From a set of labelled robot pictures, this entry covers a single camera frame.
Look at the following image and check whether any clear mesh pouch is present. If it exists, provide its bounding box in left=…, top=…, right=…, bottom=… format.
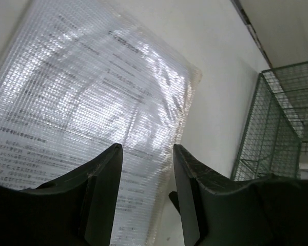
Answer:
left=0, top=1, right=202, bottom=245

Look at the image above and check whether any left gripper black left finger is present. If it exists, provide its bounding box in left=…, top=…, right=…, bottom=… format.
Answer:
left=0, top=143, right=123, bottom=245

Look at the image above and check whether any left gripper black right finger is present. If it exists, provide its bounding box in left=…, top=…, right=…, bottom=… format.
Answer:
left=173, top=145, right=308, bottom=245

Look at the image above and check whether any green wire mesh organizer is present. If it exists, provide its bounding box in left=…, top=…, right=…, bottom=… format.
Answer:
left=231, top=61, right=308, bottom=181

